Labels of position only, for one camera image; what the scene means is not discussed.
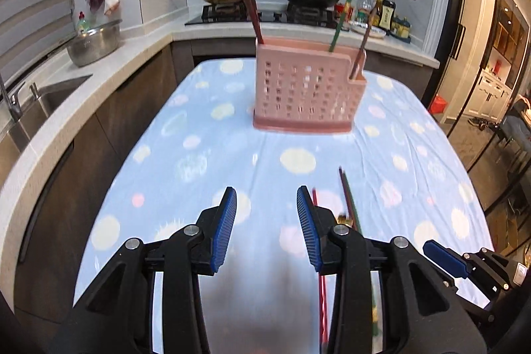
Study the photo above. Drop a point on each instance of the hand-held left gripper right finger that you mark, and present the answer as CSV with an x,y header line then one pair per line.
x,y
309,229

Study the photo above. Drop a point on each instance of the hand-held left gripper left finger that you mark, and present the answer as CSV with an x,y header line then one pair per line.
x,y
224,229

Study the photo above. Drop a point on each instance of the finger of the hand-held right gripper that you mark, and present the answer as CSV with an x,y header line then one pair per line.
x,y
446,258

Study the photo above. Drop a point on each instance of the gold flower spoon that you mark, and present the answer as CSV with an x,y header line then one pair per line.
x,y
343,219

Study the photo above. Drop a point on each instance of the dark brown chopstick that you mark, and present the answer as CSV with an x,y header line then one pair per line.
x,y
361,49
344,188

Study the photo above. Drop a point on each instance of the pink perforated utensil holder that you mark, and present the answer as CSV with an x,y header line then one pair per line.
x,y
303,88

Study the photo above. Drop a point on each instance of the dark red chopstick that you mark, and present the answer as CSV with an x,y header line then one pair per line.
x,y
251,14
257,14

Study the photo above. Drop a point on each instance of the blue sun print tablecloth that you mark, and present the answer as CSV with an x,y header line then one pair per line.
x,y
186,138

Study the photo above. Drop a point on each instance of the dark wood base cabinets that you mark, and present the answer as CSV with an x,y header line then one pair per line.
x,y
124,113

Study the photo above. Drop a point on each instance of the red bin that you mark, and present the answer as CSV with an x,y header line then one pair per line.
x,y
437,105

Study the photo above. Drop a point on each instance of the white speckled kitchen countertop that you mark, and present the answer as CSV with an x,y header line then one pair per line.
x,y
137,47

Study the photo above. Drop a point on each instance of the white plate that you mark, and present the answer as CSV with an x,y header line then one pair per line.
x,y
375,31

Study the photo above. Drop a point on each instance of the black gas stove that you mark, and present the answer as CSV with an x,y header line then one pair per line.
x,y
232,16

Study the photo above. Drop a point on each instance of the steel kitchen sink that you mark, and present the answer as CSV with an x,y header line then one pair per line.
x,y
54,97

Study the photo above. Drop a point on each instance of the red food packet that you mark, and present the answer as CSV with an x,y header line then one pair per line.
x,y
346,12

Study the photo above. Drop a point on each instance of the small dark condiment jars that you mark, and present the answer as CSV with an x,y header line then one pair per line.
x,y
401,28

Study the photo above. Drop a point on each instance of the steel colander bowl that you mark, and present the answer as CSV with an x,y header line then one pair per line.
x,y
93,45

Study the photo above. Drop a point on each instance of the large dark sauce bottle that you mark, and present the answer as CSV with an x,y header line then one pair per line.
x,y
388,16

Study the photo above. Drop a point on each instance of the slim dark sauce bottle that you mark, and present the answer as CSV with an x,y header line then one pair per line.
x,y
376,12

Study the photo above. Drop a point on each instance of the clear bottle yellow cap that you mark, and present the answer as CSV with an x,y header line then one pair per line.
x,y
364,7

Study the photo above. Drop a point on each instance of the sink soap pump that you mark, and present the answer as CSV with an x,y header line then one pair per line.
x,y
35,92

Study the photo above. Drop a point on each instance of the dark framed glass door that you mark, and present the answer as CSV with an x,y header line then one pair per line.
x,y
468,26

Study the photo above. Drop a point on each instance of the chrome sink faucet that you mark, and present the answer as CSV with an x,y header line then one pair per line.
x,y
14,105

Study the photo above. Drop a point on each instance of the green dish soap bottle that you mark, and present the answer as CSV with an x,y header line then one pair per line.
x,y
82,26

